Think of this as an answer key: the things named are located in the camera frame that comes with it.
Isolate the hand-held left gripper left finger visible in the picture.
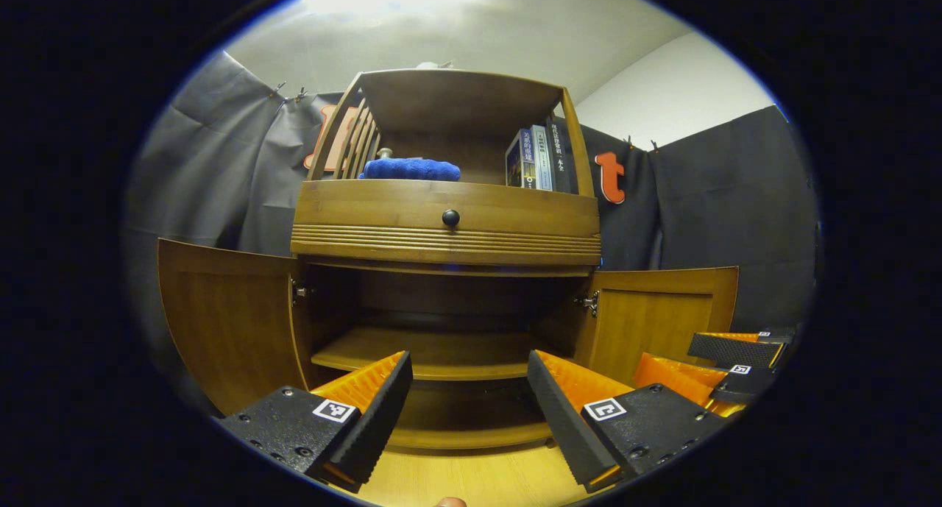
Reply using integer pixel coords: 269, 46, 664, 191
219, 350, 414, 494

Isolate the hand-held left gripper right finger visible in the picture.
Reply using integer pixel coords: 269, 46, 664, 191
527, 349, 726, 493

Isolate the wooden shoe cabinet door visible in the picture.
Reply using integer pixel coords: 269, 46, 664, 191
573, 266, 739, 390
157, 238, 317, 416

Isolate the wooden double-door shoe cabinet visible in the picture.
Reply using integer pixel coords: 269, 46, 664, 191
157, 68, 739, 450

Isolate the wooden cabinet shelf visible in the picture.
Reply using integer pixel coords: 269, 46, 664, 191
311, 325, 582, 381

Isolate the wooden cabinet drawer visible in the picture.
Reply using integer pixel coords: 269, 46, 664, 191
291, 180, 603, 267

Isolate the black backdrop cloth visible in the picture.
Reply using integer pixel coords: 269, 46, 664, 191
125, 51, 819, 412

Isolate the dark book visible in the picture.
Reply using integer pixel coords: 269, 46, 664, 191
546, 116, 582, 194

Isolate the blue folded towel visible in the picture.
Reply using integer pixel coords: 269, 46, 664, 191
358, 157, 462, 182

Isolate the pale grey book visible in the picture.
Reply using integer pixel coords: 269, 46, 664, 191
530, 124, 554, 191

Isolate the blue grey book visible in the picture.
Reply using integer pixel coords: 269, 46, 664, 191
505, 128, 536, 189

